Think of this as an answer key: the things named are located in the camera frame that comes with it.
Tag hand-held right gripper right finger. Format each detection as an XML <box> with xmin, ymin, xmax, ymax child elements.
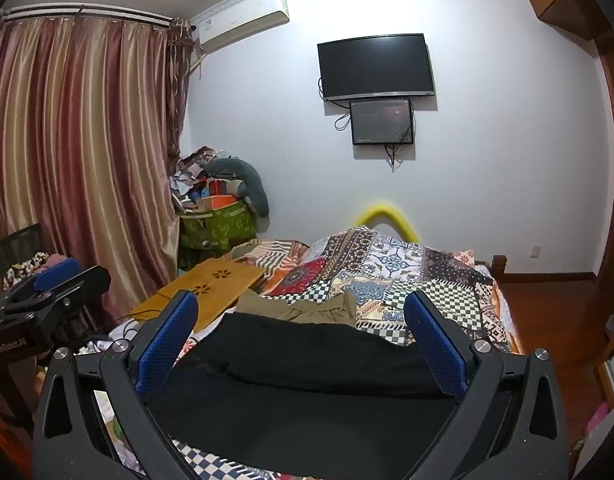
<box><xmin>402</xmin><ymin>290</ymin><xmax>570</xmax><ymax>480</ymax></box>

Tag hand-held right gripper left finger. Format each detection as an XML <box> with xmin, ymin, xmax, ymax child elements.
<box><xmin>33</xmin><ymin>290</ymin><xmax>208</xmax><ymax>480</ymax></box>

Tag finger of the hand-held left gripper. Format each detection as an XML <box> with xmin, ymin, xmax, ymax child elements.
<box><xmin>7</xmin><ymin>258</ymin><xmax>82</xmax><ymax>306</ymax></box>
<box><xmin>17</xmin><ymin>266</ymin><xmax>111</xmax><ymax>321</ymax></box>

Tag black pants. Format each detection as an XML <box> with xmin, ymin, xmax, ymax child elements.
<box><xmin>147</xmin><ymin>311</ymin><xmax>470</xmax><ymax>473</ymax></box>

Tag khaki pants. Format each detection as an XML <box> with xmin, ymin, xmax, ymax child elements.
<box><xmin>235</xmin><ymin>290</ymin><xmax>358</xmax><ymax>328</ymax></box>

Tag black mesh chair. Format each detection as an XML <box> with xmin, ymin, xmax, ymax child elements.
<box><xmin>0</xmin><ymin>223</ymin><xmax>45</xmax><ymax>273</ymax></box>

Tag bamboo lap table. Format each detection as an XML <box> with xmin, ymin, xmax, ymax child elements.
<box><xmin>132</xmin><ymin>258</ymin><xmax>266</xmax><ymax>333</ymax></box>

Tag patchwork printed blanket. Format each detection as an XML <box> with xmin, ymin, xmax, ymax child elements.
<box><xmin>172</xmin><ymin>227</ymin><xmax>528</xmax><ymax>480</ymax></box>

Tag green patterned bag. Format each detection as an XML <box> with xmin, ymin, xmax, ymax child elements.
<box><xmin>177</xmin><ymin>200</ymin><xmax>258</xmax><ymax>256</ymax></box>

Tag orange floral bed sheet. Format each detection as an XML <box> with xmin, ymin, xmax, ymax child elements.
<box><xmin>232</xmin><ymin>239</ymin><xmax>310</xmax><ymax>293</ymax></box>

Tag striped red gold curtain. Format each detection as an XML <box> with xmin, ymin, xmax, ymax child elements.
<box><xmin>0</xmin><ymin>12</ymin><xmax>192</xmax><ymax>331</ymax></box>

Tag green bag with clutter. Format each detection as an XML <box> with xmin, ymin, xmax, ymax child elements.
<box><xmin>169</xmin><ymin>146</ymin><xmax>238</xmax><ymax>211</ymax></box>

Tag yellow foam bed guard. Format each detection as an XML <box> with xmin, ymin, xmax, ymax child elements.
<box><xmin>352</xmin><ymin>202</ymin><xmax>418</xmax><ymax>243</ymax></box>

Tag wooden door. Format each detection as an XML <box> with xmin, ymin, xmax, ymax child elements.
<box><xmin>594</xmin><ymin>30</ymin><xmax>614</xmax><ymax>291</ymax></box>

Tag curtain rod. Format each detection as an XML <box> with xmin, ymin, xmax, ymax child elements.
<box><xmin>0</xmin><ymin>4</ymin><xmax>192</xmax><ymax>28</ymax></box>

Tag white air conditioner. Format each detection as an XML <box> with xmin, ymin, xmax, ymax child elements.
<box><xmin>191</xmin><ymin>0</ymin><xmax>291</xmax><ymax>53</ymax></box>

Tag black cable loop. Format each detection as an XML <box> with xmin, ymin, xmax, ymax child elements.
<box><xmin>119</xmin><ymin>310</ymin><xmax>150</xmax><ymax>338</ymax></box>

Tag wooden bed frame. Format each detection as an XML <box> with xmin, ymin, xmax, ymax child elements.
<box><xmin>489</xmin><ymin>255</ymin><xmax>530</xmax><ymax>356</ymax></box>

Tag small black wall monitor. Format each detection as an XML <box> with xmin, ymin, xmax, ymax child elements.
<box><xmin>350</xmin><ymin>99</ymin><xmax>415</xmax><ymax>146</ymax></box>

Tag wall-mounted black television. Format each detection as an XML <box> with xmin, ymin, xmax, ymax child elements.
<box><xmin>317</xmin><ymin>33</ymin><xmax>436</xmax><ymax>102</ymax></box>

